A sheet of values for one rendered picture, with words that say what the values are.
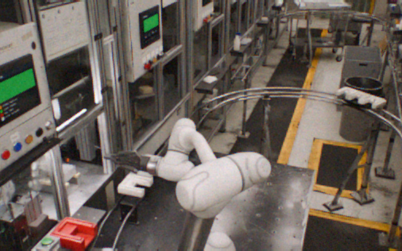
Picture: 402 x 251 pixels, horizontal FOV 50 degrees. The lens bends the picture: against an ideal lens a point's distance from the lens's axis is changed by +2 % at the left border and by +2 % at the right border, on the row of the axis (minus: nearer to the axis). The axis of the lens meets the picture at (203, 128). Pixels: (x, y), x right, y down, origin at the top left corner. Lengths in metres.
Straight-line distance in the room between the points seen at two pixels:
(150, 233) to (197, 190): 1.07
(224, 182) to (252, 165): 0.11
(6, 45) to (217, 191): 0.87
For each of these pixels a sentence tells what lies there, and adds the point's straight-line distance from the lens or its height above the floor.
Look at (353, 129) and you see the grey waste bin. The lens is 4.73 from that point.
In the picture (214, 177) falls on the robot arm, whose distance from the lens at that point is 1.31.
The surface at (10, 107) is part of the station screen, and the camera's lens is 1.63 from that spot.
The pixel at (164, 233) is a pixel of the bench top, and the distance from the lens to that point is 2.32.
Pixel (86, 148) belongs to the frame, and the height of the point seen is 1.00.
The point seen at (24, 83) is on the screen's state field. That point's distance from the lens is 1.66.
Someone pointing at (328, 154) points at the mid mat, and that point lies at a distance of 4.46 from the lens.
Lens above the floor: 2.21
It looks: 28 degrees down
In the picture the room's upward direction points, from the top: 1 degrees clockwise
